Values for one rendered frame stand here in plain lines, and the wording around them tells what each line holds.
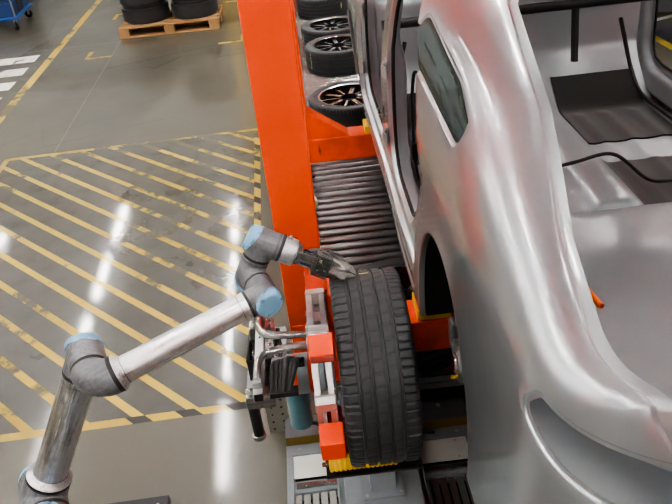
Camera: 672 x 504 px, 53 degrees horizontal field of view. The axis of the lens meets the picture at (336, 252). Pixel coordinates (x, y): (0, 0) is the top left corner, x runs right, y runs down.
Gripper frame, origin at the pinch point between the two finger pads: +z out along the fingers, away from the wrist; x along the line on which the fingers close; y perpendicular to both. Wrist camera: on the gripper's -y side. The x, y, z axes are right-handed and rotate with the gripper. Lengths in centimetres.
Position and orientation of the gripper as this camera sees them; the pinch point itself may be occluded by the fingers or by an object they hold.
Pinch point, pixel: (352, 272)
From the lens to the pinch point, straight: 225.6
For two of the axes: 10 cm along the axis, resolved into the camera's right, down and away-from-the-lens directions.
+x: 3.7, -8.9, -2.5
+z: 9.3, 3.5, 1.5
